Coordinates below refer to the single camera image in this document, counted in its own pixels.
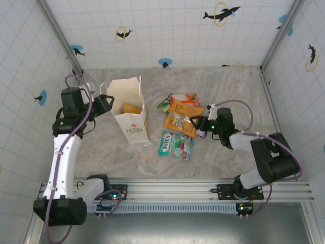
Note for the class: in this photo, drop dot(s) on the small purple snack packet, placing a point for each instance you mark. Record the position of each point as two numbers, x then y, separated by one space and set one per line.
201 134

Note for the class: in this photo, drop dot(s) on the orange snack packet with label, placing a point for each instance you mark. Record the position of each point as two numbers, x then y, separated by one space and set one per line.
177 127

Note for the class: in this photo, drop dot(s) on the white and orange snack packet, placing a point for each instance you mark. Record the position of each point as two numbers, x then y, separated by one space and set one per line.
186 97

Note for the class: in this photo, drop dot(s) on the white paper bag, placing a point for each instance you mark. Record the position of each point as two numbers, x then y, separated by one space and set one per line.
132 122

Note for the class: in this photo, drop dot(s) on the green and yellow snack packet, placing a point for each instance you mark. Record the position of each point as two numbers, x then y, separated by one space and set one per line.
165 105

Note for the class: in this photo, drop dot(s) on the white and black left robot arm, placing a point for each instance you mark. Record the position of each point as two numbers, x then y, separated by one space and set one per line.
63 162

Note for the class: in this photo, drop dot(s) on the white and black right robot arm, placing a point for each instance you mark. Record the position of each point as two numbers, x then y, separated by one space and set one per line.
274 157

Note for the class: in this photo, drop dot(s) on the green Fox's candy bag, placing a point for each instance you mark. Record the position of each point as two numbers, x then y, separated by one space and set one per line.
175 146

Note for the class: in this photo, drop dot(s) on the dolphin blue circle sticker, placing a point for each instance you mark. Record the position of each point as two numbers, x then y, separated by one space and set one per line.
165 62
76 48
283 18
42 97

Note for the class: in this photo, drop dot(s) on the right controller board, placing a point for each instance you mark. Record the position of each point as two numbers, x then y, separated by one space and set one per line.
245 209

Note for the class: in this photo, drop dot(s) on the controller board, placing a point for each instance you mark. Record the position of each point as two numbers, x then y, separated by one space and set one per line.
245 209
103 208

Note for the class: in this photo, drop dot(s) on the left controller board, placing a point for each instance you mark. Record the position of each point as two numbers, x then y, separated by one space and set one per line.
103 208

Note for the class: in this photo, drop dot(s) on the grey metal panel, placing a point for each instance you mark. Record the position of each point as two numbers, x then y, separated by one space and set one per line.
177 228

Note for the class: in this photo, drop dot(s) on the aluminium side rail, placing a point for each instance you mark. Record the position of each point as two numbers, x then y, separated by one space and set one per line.
272 101

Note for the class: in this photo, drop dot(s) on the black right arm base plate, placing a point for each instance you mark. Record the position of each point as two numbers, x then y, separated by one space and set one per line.
223 190

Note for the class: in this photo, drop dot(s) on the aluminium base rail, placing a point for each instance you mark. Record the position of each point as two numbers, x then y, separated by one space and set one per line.
172 188

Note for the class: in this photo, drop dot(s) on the aluminium left corner post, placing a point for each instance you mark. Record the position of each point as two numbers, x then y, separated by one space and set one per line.
56 28

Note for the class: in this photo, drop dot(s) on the aluminium corner post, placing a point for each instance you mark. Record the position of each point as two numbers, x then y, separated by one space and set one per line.
56 28
273 50

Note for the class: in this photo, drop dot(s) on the aluminium right corner post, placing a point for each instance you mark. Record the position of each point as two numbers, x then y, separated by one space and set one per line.
273 50

